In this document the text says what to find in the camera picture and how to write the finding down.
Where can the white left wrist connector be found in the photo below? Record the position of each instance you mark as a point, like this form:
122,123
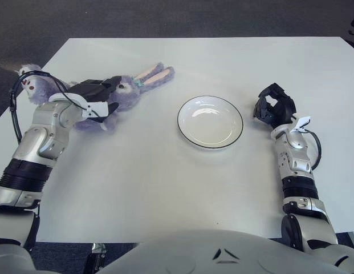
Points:
97,109

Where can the grey robot torso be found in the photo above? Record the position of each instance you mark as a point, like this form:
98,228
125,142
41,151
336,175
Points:
193,251

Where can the purple plush bunny doll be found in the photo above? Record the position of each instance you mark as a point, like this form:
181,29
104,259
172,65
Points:
128,94

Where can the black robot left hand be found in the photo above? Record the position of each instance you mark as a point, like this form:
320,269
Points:
88,91

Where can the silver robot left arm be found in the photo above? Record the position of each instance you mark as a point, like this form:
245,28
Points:
42,137

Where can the metal table leg bracket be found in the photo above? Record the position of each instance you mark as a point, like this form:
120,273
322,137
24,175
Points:
98,249

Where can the white right wrist connector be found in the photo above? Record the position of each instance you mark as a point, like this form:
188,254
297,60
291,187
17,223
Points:
302,122

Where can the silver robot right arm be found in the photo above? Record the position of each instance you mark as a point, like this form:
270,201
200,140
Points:
295,154

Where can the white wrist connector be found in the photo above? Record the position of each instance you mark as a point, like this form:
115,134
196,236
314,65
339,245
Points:
97,109
302,122

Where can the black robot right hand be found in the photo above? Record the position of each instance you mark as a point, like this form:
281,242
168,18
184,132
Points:
279,111

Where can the white plate black rim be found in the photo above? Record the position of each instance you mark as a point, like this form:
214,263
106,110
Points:
209,128

